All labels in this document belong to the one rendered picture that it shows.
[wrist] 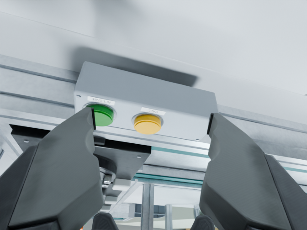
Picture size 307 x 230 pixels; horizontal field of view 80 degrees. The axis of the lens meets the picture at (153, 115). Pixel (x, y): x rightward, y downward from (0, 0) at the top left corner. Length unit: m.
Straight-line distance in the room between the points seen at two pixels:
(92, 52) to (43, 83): 0.09
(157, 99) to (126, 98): 0.04
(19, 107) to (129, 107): 0.16
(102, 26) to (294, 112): 0.44
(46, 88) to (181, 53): 0.22
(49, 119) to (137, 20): 0.19
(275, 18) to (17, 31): 0.36
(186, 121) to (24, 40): 0.27
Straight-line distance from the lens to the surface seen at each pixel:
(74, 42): 0.33
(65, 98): 0.33
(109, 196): 0.79
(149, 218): 0.60
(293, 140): 0.52
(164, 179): 0.61
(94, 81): 0.26
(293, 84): 0.44
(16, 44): 0.38
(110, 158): 0.40
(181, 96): 0.28
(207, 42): 0.31
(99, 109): 0.25
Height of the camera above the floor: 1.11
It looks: 34 degrees down
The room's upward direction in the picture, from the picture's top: 178 degrees counter-clockwise
